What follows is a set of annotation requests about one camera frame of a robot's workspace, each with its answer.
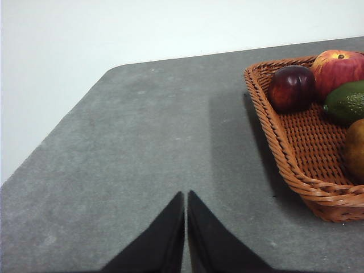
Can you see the brown kiwi fruit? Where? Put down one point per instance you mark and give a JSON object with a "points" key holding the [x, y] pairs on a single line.
{"points": [[357, 150]]}

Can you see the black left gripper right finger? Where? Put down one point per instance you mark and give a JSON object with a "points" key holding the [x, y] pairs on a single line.
{"points": [[210, 244]]}

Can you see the brown wicker basket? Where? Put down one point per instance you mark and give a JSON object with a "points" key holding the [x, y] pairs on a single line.
{"points": [[307, 148]]}

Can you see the dark purple plum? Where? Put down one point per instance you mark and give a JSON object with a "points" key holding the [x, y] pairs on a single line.
{"points": [[291, 88]]}

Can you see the red apple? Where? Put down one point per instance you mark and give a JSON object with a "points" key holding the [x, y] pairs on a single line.
{"points": [[338, 71]]}

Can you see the green avocado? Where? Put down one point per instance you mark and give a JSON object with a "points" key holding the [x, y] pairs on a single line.
{"points": [[347, 103]]}

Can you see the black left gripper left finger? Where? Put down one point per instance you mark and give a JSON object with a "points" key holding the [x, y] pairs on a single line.
{"points": [[159, 244]]}

